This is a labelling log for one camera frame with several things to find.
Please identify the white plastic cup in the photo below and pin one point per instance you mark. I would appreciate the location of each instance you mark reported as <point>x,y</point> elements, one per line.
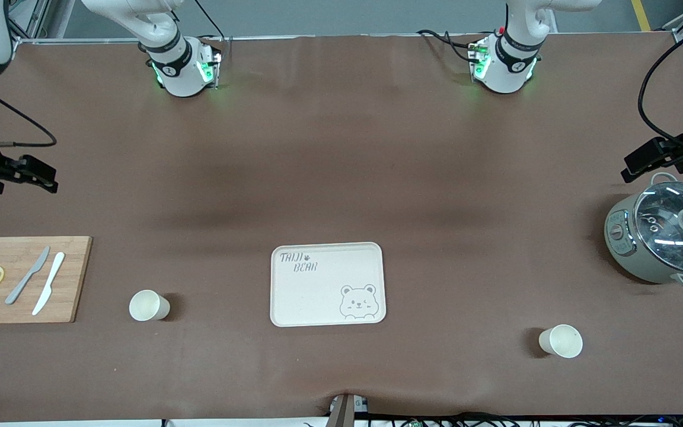
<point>147,305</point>
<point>564,342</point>

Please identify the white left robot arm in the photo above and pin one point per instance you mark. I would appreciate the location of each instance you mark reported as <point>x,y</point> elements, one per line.
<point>504,77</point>

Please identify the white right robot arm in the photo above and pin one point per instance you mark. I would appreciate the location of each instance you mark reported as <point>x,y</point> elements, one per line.
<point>181,77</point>

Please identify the beige bear print tray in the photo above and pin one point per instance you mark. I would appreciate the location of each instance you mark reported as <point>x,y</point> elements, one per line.
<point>324,296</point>

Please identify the grey-green electric pot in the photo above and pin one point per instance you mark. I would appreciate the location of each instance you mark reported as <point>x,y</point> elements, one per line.
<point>623,237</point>

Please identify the glass pot lid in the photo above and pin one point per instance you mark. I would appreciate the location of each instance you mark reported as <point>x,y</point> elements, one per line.
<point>667,237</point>

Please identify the grey plastic knife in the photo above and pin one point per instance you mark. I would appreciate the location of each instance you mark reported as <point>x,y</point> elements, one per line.
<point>36,264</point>

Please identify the white plastic knife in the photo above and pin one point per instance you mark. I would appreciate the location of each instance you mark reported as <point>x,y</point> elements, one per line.
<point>51,279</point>

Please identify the bamboo cutting board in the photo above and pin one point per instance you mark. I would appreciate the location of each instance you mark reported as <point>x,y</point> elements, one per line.
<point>72,296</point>

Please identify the aluminium frame rail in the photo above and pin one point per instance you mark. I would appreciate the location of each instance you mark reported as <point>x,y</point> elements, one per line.
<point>80,40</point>

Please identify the aluminium profile bracket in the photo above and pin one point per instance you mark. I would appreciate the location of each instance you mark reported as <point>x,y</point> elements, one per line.
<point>344,412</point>

